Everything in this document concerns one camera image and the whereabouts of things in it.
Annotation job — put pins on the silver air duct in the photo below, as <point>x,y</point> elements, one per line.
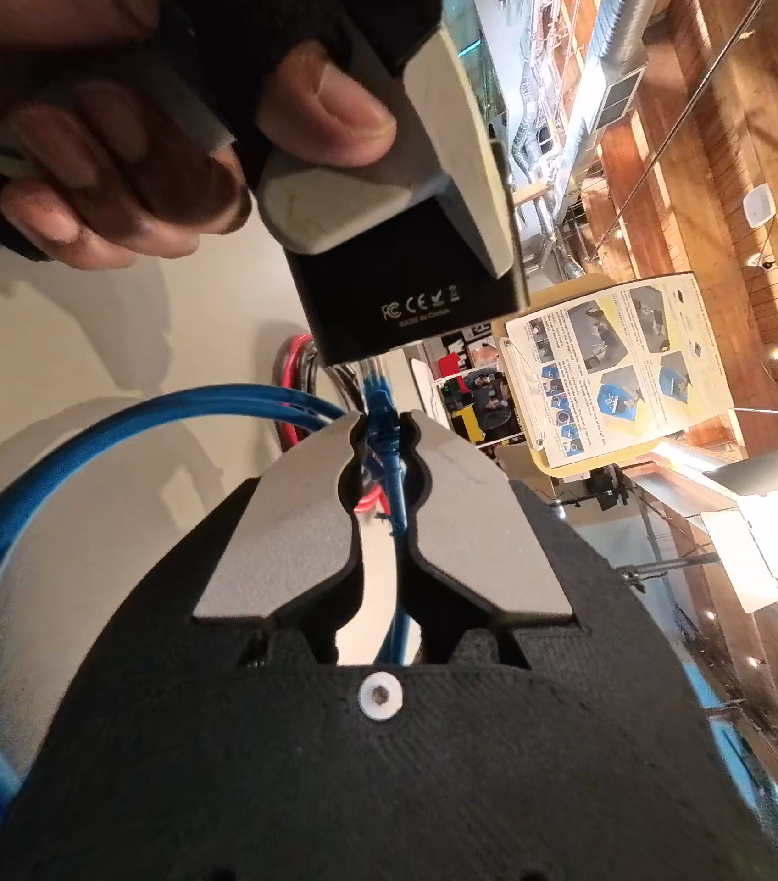
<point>623,41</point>

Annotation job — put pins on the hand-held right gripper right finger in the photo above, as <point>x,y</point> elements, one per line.
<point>492,544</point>

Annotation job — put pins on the person's left hand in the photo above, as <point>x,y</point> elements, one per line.
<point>114,179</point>

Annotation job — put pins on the yellow and black boxes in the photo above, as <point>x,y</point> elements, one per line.
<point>486,406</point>

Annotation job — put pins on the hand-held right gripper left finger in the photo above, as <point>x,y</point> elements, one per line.
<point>286,544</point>

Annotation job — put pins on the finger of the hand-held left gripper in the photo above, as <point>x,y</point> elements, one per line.
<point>430,138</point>

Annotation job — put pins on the instruction sheet on stand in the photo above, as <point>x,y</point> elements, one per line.
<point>609,372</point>

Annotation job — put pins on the black ethernet adapter hub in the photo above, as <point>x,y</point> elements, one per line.
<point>417,296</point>

